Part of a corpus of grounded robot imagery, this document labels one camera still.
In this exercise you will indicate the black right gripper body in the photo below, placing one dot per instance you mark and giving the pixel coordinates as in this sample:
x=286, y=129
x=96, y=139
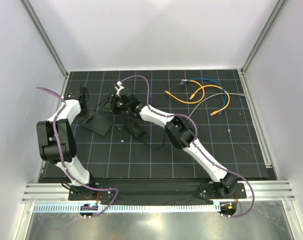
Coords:
x=118, y=107

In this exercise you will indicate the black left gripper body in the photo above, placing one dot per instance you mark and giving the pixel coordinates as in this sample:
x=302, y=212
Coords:
x=85, y=116

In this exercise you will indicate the black network switch box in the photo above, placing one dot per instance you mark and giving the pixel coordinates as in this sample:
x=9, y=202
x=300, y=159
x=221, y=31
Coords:
x=97, y=123

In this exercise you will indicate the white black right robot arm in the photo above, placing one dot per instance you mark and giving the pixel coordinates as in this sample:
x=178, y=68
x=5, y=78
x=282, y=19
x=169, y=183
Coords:
x=182, y=133

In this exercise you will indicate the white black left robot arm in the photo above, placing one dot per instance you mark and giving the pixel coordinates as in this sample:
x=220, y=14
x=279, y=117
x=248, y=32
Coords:
x=57, y=146

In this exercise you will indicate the black power adapter brick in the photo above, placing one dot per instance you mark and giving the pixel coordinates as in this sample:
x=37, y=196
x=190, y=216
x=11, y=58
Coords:
x=134, y=129

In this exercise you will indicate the black grid cutting mat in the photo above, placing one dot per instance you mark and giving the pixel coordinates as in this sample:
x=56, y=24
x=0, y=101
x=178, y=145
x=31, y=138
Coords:
x=216, y=102

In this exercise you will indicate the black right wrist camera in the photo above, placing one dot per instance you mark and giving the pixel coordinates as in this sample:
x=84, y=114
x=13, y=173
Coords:
x=126, y=91

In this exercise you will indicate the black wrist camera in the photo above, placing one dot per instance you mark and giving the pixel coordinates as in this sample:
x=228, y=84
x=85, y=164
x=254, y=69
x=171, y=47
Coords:
x=126, y=91
x=77, y=92

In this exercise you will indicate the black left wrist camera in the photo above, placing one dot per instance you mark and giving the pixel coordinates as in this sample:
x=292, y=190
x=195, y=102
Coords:
x=77, y=92

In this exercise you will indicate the aluminium front frame rail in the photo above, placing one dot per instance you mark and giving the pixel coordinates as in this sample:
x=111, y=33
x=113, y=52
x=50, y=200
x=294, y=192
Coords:
x=270, y=190

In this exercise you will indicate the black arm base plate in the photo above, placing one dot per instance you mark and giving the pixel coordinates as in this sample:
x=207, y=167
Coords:
x=170, y=192

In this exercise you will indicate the left aluminium corner post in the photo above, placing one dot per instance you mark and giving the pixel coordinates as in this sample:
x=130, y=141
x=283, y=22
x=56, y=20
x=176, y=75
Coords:
x=43, y=35

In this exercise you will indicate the aluminium corner post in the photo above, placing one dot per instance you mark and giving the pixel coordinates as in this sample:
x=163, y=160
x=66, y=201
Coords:
x=272, y=18
x=43, y=35

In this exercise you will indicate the white slotted cable duct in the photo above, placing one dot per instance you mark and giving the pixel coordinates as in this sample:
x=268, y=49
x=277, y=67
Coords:
x=90, y=208

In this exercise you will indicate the right aluminium corner post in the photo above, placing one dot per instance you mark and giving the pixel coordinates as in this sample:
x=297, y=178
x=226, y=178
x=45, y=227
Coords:
x=272, y=18

